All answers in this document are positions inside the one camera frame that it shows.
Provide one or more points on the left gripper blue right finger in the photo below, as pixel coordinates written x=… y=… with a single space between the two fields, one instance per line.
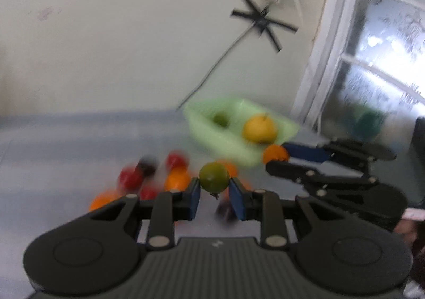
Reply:
x=259 y=204

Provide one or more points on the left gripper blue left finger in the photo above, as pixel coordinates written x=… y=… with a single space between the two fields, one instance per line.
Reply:
x=181 y=204

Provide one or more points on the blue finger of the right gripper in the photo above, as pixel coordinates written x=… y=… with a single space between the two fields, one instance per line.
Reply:
x=307 y=153
x=296 y=173

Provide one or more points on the green lime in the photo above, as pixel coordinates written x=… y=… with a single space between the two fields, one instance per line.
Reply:
x=221 y=119
x=214 y=178

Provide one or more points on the orange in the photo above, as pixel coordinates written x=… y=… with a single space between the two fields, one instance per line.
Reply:
x=275 y=152

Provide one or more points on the dark plum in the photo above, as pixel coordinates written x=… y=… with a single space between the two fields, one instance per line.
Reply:
x=147 y=166

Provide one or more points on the yellow apple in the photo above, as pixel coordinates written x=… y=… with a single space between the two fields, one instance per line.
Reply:
x=260 y=129

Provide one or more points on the red tomato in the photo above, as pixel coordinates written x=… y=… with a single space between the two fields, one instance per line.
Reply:
x=130 y=179

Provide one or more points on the light green plastic basket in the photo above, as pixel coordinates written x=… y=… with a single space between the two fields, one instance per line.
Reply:
x=228 y=143

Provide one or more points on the orange fruit on table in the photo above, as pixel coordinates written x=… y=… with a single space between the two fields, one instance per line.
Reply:
x=104 y=198

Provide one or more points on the green lime in basket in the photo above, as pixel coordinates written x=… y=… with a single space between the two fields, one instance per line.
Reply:
x=221 y=119

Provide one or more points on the black tape cross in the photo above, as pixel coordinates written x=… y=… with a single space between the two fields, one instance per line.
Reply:
x=262 y=22

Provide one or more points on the white window frame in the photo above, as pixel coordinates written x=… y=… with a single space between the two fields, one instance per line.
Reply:
x=365 y=77

